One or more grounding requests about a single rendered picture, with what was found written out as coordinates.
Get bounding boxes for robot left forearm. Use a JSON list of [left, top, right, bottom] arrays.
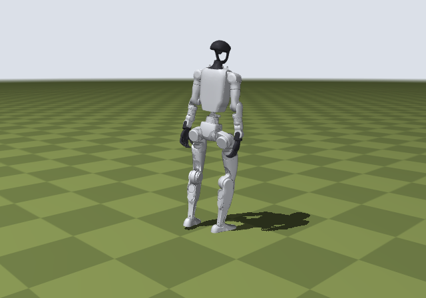
[[185, 101, 198, 128]]

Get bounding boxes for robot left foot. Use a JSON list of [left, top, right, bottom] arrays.
[[183, 216, 201, 227]]

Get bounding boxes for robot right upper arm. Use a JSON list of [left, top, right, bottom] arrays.
[[227, 72, 242, 112]]

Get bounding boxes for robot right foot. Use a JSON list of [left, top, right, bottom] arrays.
[[211, 222, 236, 233]]

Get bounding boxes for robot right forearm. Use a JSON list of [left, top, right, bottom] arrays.
[[232, 102, 244, 138]]

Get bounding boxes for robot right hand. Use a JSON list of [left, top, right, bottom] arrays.
[[226, 132, 242, 158]]

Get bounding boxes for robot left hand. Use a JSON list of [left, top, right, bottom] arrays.
[[180, 121, 193, 148]]

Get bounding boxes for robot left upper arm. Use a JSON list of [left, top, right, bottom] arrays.
[[190, 69, 203, 105]]

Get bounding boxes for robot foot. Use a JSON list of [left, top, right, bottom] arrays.
[[183, 216, 201, 227], [211, 222, 236, 233]]

